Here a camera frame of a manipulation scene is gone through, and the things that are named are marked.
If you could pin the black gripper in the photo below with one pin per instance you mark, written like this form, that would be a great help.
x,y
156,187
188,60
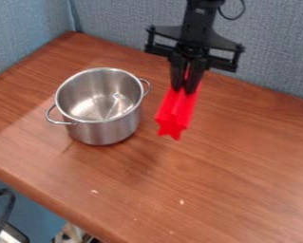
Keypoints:
x,y
196,49

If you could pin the red plastic block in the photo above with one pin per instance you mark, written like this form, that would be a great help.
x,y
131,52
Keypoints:
x,y
175,112

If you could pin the metal pot with handles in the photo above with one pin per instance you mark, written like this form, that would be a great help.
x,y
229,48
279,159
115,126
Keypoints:
x,y
98,104

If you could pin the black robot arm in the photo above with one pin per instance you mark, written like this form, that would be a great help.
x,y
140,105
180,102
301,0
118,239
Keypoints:
x,y
199,18

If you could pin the light object under table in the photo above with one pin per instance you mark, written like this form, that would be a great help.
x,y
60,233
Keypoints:
x,y
72,234

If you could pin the black and white chair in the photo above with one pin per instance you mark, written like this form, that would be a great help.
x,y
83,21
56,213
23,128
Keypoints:
x,y
9,233

